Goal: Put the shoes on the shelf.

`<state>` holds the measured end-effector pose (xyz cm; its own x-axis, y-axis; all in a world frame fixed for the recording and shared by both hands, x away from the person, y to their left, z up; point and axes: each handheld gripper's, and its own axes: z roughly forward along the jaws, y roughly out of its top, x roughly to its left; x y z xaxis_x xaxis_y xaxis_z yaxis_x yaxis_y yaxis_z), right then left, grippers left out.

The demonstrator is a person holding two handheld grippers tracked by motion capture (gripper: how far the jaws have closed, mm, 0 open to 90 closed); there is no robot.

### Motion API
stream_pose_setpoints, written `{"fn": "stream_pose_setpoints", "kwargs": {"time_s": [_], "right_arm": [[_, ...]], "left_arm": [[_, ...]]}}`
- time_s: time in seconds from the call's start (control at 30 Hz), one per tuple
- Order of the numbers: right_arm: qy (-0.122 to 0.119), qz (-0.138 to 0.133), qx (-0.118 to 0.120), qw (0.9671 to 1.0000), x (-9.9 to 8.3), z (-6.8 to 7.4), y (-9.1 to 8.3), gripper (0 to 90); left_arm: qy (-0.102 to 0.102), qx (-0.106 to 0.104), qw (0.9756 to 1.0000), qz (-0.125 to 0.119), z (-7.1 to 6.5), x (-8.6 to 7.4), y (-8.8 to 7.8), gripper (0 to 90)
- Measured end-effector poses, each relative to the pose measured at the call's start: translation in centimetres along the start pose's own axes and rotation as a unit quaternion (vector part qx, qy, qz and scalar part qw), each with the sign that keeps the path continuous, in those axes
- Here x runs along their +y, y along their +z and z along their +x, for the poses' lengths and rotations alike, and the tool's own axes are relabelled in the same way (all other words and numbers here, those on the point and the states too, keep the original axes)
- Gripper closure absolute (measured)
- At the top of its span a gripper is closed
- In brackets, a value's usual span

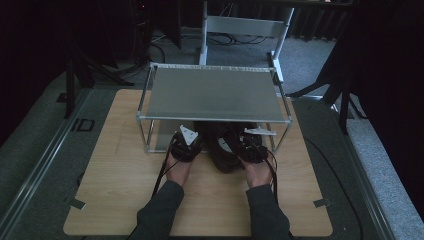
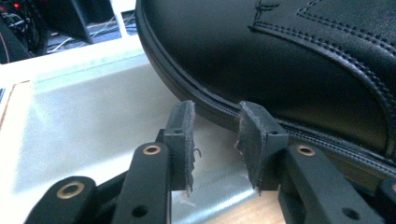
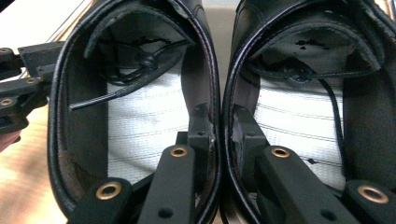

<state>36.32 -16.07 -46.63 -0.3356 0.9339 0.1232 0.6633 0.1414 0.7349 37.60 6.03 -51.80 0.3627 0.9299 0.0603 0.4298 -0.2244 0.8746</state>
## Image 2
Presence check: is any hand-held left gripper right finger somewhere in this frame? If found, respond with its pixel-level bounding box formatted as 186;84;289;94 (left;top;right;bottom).
234;101;386;224

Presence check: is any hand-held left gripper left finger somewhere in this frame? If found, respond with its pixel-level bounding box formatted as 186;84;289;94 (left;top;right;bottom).
111;100;196;224

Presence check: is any black leather shoe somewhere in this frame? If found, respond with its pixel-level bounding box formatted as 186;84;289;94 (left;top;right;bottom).
134;0;396;180

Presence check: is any silver metal tray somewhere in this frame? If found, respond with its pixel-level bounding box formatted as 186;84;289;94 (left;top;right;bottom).
0;36;261;224

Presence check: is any black stand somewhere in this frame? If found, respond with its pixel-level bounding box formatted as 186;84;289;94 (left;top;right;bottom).
36;0;116;45

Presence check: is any dark equipment with red light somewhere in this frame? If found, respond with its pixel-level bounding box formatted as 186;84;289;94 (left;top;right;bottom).
0;0;50;65

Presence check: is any white cable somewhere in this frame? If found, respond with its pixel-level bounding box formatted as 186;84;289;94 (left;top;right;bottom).
48;17;138;54

